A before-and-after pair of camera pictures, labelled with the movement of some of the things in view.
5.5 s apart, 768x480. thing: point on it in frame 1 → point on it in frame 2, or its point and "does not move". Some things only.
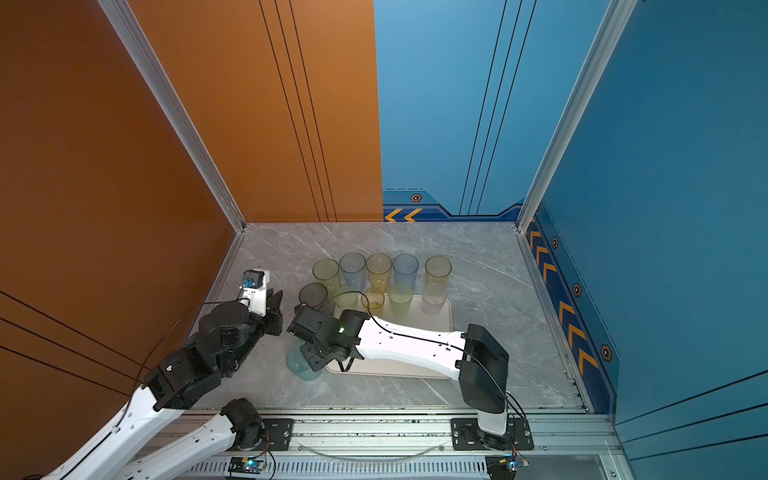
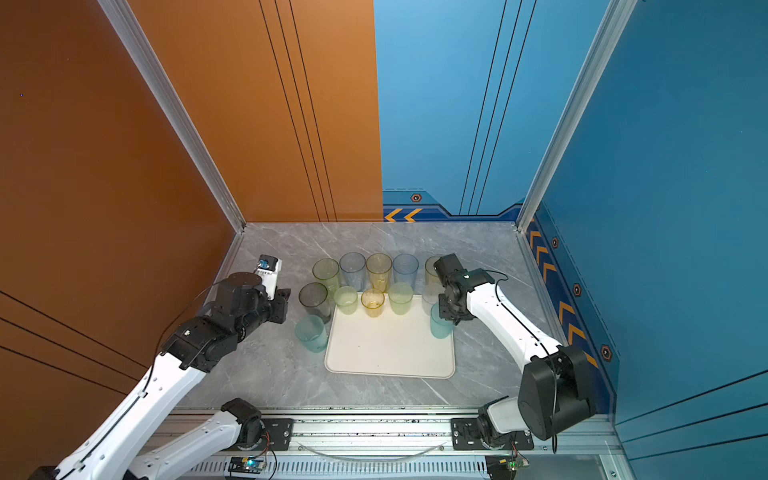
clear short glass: (433, 297) does not move
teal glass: (298, 364) → (440, 328)
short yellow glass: (372, 300) does not move
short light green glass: (400, 296) does not move
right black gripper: (315, 363) → (445, 313)
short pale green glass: (346, 297) does not move
